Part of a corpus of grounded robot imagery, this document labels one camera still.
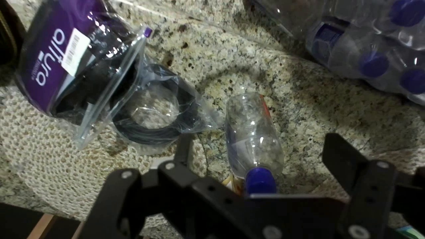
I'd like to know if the wooden slatted chair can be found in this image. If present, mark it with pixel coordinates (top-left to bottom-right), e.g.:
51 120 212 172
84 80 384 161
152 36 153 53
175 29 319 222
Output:
26 213 62 239

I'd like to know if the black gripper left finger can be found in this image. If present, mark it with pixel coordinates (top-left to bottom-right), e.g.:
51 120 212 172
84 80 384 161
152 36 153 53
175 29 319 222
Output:
79 133 268 239

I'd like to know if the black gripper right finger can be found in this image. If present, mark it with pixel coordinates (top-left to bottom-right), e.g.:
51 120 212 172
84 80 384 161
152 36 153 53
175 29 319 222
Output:
322 132 425 239

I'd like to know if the clear Fiji water bottle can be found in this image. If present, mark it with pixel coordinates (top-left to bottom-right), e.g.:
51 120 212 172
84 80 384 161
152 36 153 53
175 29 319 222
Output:
225 91 286 197

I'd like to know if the black cable in plastic bag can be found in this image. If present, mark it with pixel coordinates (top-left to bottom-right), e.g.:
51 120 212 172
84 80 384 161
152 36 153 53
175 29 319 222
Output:
111 61 224 152

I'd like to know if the purple package in zip bag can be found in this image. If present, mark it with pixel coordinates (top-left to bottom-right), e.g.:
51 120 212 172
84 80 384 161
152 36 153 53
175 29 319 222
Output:
15 0 155 150

